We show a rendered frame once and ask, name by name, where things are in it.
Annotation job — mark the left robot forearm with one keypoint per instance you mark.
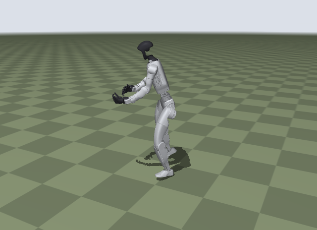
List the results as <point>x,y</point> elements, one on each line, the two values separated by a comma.
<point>140,94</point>

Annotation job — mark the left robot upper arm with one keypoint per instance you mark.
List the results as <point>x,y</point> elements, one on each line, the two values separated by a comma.
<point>151,72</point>

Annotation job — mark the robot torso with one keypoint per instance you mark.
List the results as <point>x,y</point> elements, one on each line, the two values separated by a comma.
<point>161,85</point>

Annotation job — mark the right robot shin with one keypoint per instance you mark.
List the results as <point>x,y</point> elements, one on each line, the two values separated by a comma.
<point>166,140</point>

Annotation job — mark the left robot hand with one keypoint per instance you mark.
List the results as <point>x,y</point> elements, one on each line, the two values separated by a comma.
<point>118,99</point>

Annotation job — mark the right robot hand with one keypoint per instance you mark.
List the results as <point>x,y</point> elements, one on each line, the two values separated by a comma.
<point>127,89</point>

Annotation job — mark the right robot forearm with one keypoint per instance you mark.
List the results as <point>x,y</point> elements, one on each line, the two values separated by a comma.
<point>137,87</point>

